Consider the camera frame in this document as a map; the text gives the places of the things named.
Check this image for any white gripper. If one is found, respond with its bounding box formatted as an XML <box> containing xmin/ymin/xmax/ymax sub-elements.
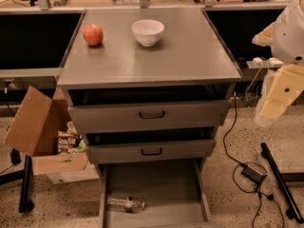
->
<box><xmin>252</xmin><ymin>0</ymin><xmax>304</xmax><ymax>127</ymax></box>

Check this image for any clear plastic water bottle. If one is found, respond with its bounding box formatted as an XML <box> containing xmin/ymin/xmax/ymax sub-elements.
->
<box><xmin>106</xmin><ymin>196</ymin><xmax>145</xmax><ymax>213</ymax></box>

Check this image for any grey top drawer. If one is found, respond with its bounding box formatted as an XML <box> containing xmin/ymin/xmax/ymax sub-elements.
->
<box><xmin>68</xmin><ymin>100</ymin><xmax>230</xmax><ymax>133</ymax></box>

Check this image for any grey drawer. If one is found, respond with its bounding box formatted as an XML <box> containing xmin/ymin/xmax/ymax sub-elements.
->
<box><xmin>68</xmin><ymin>100</ymin><xmax>230</xmax><ymax>133</ymax></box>
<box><xmin>98</xmin><ymin>160</ymin><xmax>220</xmax><ymax>228</ymax></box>
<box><xmin>85</xmin><ymin>140</ymin><xmax>216</xmax><ymax>164</ymax></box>

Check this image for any grey middle drawer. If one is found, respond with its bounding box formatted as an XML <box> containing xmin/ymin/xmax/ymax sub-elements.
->
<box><xmin>85</xmin><ymin>140</ymin><xmax>216</xmax><ymax>164</ymax></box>

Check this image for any grey metal drawer cabinet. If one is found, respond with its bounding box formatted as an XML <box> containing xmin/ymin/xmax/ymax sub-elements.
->
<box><xmin>56</xmin><ymin>7</ymin><xmax>243</xmax><ymax>228</ymax></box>

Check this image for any grey bottom drawer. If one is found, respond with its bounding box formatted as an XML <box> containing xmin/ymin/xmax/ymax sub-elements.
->
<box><xmin>98</xmin><ymin>160</ymin><xmax>220</xmax><ymax>228</ymax></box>

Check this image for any white power strip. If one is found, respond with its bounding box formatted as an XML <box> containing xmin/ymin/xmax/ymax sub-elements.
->
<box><xmin>268</xmin><ymin>58</ymin><xmax>283</xmax><ymax>67</ymax></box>

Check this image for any black power adapter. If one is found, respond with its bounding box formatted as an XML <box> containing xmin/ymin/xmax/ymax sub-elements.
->
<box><xmin>241</xmin><ymin>165</ymin><xmax>267</xmax><ymax>184</ymax></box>

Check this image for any white ceramic bowl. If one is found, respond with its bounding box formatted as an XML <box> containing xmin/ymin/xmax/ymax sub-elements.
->
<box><xmin>131</xmin><ymin>20</ymin><xmax>164</xmax><ymax>47</ymax></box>

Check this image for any black stand leg right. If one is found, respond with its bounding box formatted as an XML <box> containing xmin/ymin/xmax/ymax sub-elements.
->
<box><xmin>260</xmin><ymin>142</ymin><xmax>304</xmax><ymax>224</ymax></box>

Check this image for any black stand leg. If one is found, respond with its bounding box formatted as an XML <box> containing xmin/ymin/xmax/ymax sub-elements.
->
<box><xmin>260</xmin><ymin>142</ymin><xmax>304</xmax><ymax>224</ymax></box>
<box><xmin>19</xmin><ymin>156</ymin><xmax>34</xmax><ymax>214</ymax></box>

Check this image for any red apple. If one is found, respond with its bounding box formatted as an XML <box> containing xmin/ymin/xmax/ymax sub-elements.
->
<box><xmin>83</xmin><ymin>24</ymin><xmax>104</xmax><ymax>47</ymax></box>

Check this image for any sea salt snack bag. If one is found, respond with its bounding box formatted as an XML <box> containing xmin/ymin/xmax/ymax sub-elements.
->
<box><xmin>57</xmin><ymin>131</ymin><xmax>83</xmax><ymax>154</ymax></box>

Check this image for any open cardboard box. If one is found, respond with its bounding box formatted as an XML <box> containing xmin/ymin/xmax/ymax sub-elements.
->
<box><xmin>4</xmin><ymin>86</ymin><xmax>88</xmax><ymax>175</ymax></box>

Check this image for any black stand leg left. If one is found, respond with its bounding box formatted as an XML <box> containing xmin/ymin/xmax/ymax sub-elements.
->
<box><xmin>19</xmin><ymin>156</ymin><xmax>34</xmax><ymax>214</ymax></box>

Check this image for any white wall plug adapter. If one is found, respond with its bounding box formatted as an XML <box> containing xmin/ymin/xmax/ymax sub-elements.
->
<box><xmin>252</xmin><ymin>57</ymin><xmax>263</xmax><ymax>65</ymax></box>

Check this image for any black power cable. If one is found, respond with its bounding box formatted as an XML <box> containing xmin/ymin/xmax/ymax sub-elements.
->
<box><xmin>222</xmin><ymin>91</ymin><xmax>286</xmax><ymax>228</ymax></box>

